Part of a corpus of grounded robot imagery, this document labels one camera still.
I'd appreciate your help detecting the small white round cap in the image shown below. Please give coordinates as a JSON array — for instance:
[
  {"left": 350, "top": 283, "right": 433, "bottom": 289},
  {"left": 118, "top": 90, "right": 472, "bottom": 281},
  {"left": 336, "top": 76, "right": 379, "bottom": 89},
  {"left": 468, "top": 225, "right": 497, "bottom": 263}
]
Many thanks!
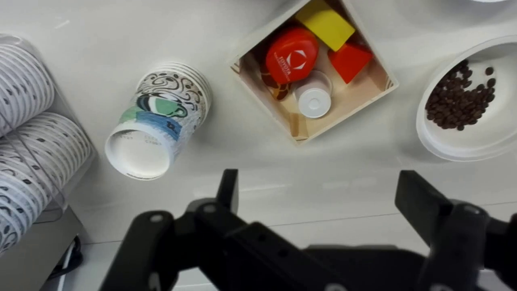
[{"left": 292, "top": 71, "right": 334, "bottom": 121}]

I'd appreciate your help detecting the red pod white logo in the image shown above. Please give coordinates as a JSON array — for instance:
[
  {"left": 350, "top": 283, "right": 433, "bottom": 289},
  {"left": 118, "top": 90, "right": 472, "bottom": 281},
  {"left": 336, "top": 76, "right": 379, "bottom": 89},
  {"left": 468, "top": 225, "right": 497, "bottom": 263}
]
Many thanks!
[{"left": 263, "top": 26, "right": 321, "bottom": 87}]

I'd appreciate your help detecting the yellow block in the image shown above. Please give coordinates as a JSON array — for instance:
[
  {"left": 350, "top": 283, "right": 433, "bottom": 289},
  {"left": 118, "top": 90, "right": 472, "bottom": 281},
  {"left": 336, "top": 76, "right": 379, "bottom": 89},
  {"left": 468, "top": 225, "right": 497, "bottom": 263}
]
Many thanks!
[{"left": 294, "top": 0, "right": 357, "bottom": 53}]

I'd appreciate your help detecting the coffee beans heap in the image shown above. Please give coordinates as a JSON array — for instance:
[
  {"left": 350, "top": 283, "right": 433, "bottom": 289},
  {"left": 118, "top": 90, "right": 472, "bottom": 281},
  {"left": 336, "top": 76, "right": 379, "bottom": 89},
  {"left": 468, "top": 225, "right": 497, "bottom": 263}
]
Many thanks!
[{"left": 425, "top": 58, "right": 497, "bottom": 132}]

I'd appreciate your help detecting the short patterned paper cup stack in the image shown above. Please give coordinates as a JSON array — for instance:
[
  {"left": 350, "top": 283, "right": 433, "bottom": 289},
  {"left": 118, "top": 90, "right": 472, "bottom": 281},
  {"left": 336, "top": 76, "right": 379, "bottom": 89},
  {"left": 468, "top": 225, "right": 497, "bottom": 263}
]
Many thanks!
[{"left": 103, "top": 63, "right": 213, "bottom": 183}]

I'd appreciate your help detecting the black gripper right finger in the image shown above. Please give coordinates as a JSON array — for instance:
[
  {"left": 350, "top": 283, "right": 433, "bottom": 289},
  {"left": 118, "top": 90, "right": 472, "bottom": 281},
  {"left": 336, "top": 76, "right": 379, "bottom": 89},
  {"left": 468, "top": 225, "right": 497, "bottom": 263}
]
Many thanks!
[{"left": 394, "top": 170, "right": 517, "bottom": 291}]

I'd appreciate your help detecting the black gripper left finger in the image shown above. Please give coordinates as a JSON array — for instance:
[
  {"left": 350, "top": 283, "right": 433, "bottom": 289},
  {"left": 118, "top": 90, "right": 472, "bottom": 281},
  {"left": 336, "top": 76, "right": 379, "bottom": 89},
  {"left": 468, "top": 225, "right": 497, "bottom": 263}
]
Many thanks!
[{"left": 98, "top": 168, "right": 324, "bottom": 291}]

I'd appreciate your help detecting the white bowl with coffee beans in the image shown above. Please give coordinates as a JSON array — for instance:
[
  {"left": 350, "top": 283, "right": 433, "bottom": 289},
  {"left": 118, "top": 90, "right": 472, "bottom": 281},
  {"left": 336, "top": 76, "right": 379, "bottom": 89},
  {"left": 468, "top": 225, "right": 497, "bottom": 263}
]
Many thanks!
[{"left": 415, "top": 35, "right": 517, "bottom": 163}]

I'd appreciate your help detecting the tall patterned paper cup stack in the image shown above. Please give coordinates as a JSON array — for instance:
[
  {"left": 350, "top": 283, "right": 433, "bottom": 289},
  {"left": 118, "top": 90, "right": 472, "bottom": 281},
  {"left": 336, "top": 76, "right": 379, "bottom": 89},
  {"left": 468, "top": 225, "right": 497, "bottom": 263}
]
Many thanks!
[
  {"left": 0, "top": 34, "right": 56, "bottom": 139},
  {"left": 0, "top": 110, "right": 95, "bottom": 257}
]

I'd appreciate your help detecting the red block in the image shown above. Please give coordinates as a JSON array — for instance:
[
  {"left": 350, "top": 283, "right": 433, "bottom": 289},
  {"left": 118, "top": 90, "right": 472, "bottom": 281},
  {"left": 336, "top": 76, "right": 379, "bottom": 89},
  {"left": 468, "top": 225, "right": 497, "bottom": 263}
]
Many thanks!
[{"left": 328, "top": 40, "right": 375, "bottom": 86}]

